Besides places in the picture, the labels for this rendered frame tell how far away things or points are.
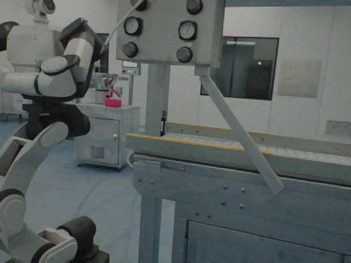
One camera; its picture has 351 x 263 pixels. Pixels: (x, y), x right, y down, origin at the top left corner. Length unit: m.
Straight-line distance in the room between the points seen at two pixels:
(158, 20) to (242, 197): 0.42
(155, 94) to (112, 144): 2.52
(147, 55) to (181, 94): 5.39
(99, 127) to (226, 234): 2.88
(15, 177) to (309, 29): 5.47
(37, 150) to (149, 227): 0.55
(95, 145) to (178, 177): 2.92
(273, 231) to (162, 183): 0.28
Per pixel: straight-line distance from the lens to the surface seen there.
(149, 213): 1.09
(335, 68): 6.08
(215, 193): 0.68
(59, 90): 0.99
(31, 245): 1.48
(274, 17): 6.02
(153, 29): 0.66
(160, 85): 0.98
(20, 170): 1.32
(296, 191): 0.67
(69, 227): 1.64
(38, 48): 1.26
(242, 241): 0.78
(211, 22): 0.62
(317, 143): 0.92
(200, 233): 0.79
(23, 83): 1.02
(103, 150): 3.55
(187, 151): 0.67
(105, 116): 3.47
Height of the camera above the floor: 1.11
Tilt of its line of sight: 10 degrees down
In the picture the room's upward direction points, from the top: 4 degrees clockwise
